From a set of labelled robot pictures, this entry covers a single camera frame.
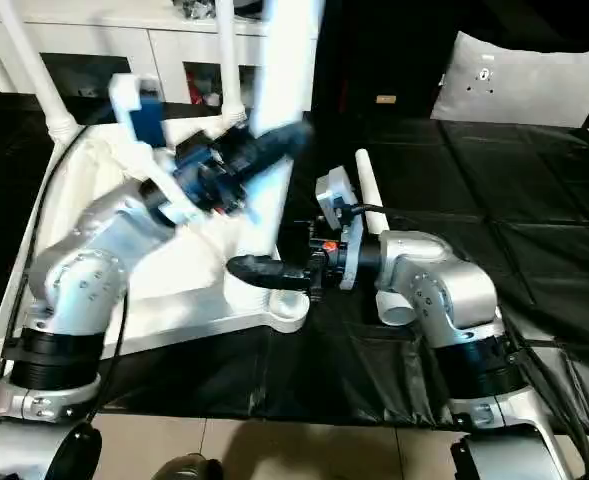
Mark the white plastic table leg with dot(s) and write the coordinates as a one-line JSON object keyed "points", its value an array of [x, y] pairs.
{"points": [[289, 60], [34, 70], [369, 185], [230, 60]]}

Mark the white plastic table top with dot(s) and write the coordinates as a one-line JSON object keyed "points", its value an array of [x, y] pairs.
{"points": [[84, 170]]}

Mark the dark robot body part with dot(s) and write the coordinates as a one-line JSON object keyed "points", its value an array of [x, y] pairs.
{"points": [[189, 468]]}

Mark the white glass-door cabinet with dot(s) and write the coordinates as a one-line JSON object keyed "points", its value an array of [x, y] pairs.
{"points": [[124, 40]]}

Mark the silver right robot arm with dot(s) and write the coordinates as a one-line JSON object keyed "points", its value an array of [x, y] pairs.
{"points": [[444, 300]]}

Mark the light grey pillow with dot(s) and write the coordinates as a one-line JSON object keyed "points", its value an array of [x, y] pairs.
{"points": [[519, 80]]}

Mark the black work mat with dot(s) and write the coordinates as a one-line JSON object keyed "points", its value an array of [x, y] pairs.
{"points": [[514, 230]]}

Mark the small yellow label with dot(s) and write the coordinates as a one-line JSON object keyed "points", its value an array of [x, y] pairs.
{"points": [[386, 99]]}

